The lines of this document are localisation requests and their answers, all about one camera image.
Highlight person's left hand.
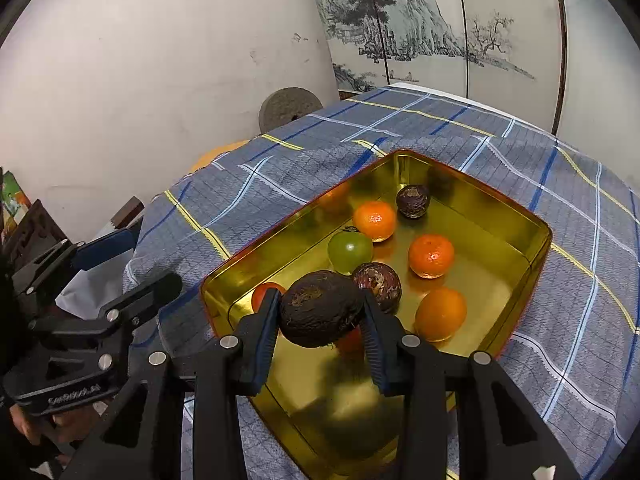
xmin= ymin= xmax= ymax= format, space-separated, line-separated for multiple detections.
xmin=10 ymin=400 xmax=103 ymax=461

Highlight blue plaid blanket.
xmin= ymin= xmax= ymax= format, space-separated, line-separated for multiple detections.
xmin=122 ymin=82 xmax=640 ymax=480

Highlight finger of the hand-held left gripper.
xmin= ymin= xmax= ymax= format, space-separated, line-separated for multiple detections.
xmin=27 ymin=272 xmax=184 ymax=372
xmin=12 ymin=227 xmax=142 ymax=306

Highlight orange mandarin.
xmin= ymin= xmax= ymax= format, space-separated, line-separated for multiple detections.
xmin=353 ymin=200 xmax=397 ymax=242
xmin=407 ymin=234 xmax=456 ymax=279

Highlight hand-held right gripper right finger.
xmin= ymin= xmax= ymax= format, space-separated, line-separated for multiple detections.
xmin=361 ymin=291 xmax=583 ymax=480

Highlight orange tomato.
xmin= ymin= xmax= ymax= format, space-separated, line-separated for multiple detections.
xmin=414 ymin=287 xmax=468 ymax=342

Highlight colourful printed box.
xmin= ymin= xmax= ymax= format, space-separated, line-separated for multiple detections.
xmin=0 ymin=167 xmax=32 ymax=243

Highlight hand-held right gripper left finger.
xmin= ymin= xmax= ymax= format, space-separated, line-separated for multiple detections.
xmin=62 ymin=287 xmax=283 ymax=480

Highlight orange round cushion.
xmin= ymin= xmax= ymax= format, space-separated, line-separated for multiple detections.
xmin=191 ymin=140 xmax=251 ymax=173

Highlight green tomato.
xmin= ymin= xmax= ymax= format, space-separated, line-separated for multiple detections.
xmin=327 ymin=227 xmax=374 ymax=276

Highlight red and gold tin box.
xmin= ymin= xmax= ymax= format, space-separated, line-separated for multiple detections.
xmin=200 ymin=149 xmax=553 ymax=478

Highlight red tomato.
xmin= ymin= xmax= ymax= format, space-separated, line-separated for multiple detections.
xmin=251 ymin=282 xmax=287 ymax=312
xmin=334 ymin=325 xmax=365 ymax=353

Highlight white cloth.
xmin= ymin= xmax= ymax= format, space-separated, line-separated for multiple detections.
xmin=55 ymin=225 xmax=141 ymax=321

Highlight dark brown wrinkled avocado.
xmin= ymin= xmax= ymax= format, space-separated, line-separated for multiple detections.
xmin=278 ymin=270 xmax=366 ymax=349

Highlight ink painting folding screen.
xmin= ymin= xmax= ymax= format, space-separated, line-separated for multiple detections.
xmin=302 ymin=0 xmax=640 ymax=136

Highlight round grey stone disc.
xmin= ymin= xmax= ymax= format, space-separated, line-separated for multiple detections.
xmin=258 ymin=87 xmax=324 ymax=132

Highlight round dark passion fruit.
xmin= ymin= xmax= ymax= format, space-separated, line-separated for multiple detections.
xmin=396 ymin=184 xmax=431 ymax=220

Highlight cracked dark passion fruit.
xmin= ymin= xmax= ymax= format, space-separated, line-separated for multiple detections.
xmin=351 ymin=262 xmax=402 ymax=315

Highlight small brown box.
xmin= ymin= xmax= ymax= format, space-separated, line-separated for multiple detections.
xmin=111 ymin=196 xmax=146 ymax=231

